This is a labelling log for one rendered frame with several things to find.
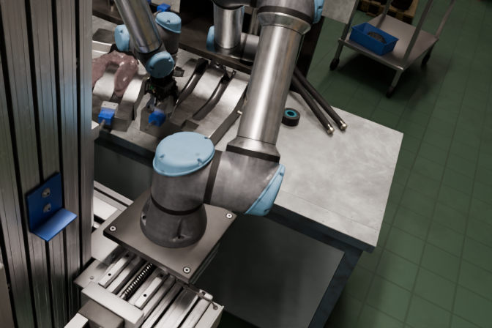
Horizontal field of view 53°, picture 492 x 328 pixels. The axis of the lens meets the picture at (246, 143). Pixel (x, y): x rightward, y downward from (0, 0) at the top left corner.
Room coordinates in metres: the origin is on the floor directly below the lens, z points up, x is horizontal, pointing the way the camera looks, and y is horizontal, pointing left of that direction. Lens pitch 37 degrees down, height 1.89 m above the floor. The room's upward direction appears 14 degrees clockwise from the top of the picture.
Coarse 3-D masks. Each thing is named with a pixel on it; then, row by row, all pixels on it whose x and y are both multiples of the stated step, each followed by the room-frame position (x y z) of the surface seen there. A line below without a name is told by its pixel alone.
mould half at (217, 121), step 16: (192, 64) 1.66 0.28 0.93; (176, 80) 1.59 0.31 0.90; (208, 80) 1.61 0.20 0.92; (240, 80) 1.64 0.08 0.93; (192, 96) 1.53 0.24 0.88; (208, 96) 1.54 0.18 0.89; (224, 96) 1.55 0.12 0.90; (240, 96) 1.56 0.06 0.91; (144, 112) 1.36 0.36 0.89; (176, 112) 1.40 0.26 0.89; (192, 112) 1.42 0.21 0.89; (224, 112) 1.48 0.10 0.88; (144, 128) 1.35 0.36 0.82; (160, 128) 1.34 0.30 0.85; (176, 128) 1.33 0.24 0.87; (208, 128) 1.35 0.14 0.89; (224, 128) 1.44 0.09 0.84
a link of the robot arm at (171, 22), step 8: (160, 16) 1.33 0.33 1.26; (168, 16) 1.34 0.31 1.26; (176, 16) 1.35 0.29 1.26; (160, 24) 1.31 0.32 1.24; (168, 24) 1.31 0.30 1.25; (176, 24) 1.32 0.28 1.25; (160, 32) 1.29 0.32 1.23; (168, 32) 1.31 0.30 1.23; (176, 32) 1.32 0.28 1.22; (168, 40) 1.31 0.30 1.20; (176, 40) 1.33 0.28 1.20; (168, 48) 1.31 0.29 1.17; (176, 48) 1.33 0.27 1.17
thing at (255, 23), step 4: (252, 12) 2.07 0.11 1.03; (256, 12) 2.05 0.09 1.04; (252, 16) 2.06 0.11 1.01; (256, 16) 2.05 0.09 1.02; (252, 20) 2.06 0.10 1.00; (256, 20) 2.05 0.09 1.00; (252, 24) 2.06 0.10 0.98; (256, 24) 2.05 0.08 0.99; (260, 24) 2.06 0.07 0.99; (248, 28) 2.07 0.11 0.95; (252, 28) 2.05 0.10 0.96; (256, 28) 2.05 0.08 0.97; (260, 28) 2.06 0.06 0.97; (248, 32) 2.06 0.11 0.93; (252, 32) 2.05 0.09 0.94; (256, 32) 2.05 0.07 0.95; (260, 32) 2.07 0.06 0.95; (240, 60) 2.04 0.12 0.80; (244, 60) 2.04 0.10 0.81; (248, 64) 2.03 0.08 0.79; (252, 64) 2.05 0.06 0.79
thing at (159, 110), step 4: (160, 104) 1.38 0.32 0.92; (164, 104) 1.39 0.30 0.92; (156, 108) 1.36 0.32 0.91; (160, 108) 1.36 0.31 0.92; (164, 108) 1.36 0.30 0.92; (156, 112) 1.35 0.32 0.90; (160, 112) 1.35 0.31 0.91; (164, 112) 1.35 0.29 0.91; (152, 116) 1.32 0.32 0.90; (156, 116) 1.32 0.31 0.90; (160, 116) 1.33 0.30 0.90; (164, 116) 1.34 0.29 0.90; (152, 120) 1.31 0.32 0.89; (156, 120) 1.31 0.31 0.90; (160, 120) 1.31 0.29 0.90; (164, 120) 1.34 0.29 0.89; (148, 124) 1.28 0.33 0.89; (152, 124) 1.29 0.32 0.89; (156, 124) 1.31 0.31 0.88; (160, 124) 1.32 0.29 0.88; (148, 128) 1.27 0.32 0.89
